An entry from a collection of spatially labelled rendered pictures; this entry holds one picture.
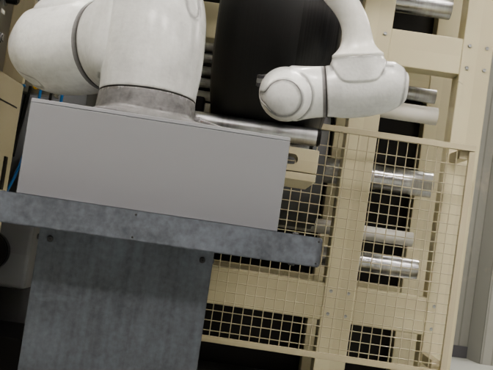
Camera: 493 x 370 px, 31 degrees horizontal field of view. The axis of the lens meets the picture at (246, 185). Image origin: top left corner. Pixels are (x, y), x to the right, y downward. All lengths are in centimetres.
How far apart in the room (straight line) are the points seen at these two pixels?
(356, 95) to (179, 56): 48
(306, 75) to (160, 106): 46
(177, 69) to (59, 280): 36
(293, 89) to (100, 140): 54
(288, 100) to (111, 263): 56
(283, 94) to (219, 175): 45
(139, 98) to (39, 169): 19
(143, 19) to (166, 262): 37
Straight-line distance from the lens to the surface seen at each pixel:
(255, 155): 127
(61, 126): 126
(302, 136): 220
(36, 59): 153
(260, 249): 117
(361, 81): 173
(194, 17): 140
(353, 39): 176
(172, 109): 135
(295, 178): 217
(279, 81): 169
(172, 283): 129
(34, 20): 155
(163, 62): 135
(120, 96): 135
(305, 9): 212
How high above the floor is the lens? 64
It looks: 3 degrees up
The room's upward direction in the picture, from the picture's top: 8 degrees clockwise
